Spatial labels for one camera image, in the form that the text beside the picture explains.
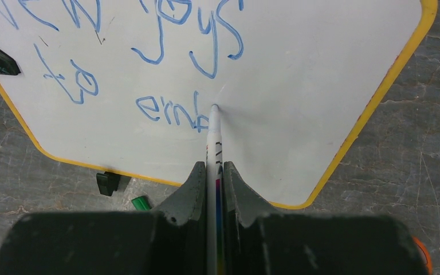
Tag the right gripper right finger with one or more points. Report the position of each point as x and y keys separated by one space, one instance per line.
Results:
x=245 y=249

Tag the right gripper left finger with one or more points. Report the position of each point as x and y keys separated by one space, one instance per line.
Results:
x=179 y=245

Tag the blue capped marker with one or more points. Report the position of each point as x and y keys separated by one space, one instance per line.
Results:
x=214 y=251

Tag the white whiteboard wooden frame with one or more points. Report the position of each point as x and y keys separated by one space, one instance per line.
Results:
x=127 y=86

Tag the green capped marker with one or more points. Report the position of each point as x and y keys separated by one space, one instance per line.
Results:
x=141 y=203

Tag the orange half-round brick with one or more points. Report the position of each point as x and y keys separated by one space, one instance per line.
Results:
x=424 y=254

